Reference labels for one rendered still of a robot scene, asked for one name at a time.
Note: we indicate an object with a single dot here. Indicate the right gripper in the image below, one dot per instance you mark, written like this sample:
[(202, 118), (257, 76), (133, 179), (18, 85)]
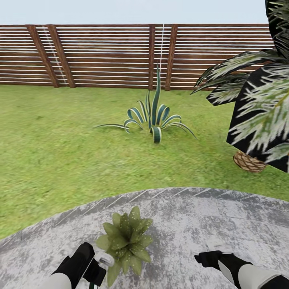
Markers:
[(206, 258)]

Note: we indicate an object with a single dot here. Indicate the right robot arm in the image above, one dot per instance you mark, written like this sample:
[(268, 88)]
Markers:
[(244, 275)]

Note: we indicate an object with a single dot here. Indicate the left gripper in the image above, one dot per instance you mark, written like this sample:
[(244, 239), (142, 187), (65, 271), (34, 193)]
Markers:
[(97, 275)]

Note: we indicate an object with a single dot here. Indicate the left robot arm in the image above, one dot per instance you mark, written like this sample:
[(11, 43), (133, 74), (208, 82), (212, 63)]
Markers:
[(84, 264)]

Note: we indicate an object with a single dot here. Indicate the bush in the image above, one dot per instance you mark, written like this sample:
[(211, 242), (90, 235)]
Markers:
[(153, 115), (259, 127)]

